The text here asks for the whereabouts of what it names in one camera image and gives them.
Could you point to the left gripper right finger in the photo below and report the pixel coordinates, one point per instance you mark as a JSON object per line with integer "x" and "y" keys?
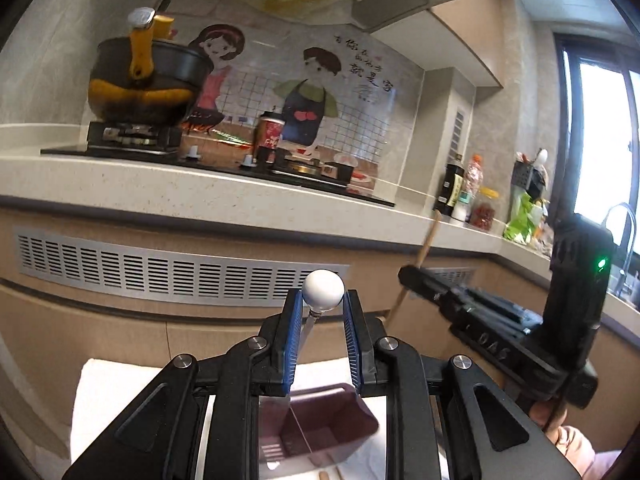
{"x": 359, "y": 345}

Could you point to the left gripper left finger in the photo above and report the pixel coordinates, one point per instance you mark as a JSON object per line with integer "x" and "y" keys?
{"x": 285, "y": 344}

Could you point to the white ball-handle spoon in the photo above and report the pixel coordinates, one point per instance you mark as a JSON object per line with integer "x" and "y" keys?
{"x": 322, "y": 295}

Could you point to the kitchen faucet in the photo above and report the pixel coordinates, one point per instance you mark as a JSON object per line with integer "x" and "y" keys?
{"x": 626, "y": 246}

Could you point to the person's right hand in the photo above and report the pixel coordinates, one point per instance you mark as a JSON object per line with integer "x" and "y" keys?
{"x": 570, "y": 441}

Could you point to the maroon plastic utensil holder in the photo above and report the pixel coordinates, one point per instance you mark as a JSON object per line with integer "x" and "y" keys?
{"x": 311, "y": 429}

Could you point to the short grey vent grille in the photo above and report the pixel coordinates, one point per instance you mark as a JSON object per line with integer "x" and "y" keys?
{"x": 457, "y": 276}

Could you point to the green plastic bag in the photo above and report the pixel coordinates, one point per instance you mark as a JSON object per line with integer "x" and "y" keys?
{"x": 524, "y": 221}

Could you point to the dark soy sauce bottle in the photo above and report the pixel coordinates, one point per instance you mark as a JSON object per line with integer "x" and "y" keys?
{"x": 451, "y": 186}

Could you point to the red filled jar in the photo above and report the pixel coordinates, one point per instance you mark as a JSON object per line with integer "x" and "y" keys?
{"x": 484, "y": 209}

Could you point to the white textured table cloth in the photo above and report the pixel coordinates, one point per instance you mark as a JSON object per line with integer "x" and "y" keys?
{"x": 157, "y": 435}

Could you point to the black gas stove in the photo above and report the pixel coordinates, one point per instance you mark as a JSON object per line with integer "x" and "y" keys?
{"x": 231, "y": 149}

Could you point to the long grey vent grille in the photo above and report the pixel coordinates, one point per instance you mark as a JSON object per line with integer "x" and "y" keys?
{"x": 160, "y": 275}

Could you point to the black and yellow pot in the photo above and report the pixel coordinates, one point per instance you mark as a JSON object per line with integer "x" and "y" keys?
{"x": 140, "y": 80}

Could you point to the black wall utensil rack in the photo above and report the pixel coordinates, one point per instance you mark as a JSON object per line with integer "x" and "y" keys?
{"x": 529, "y": 175}

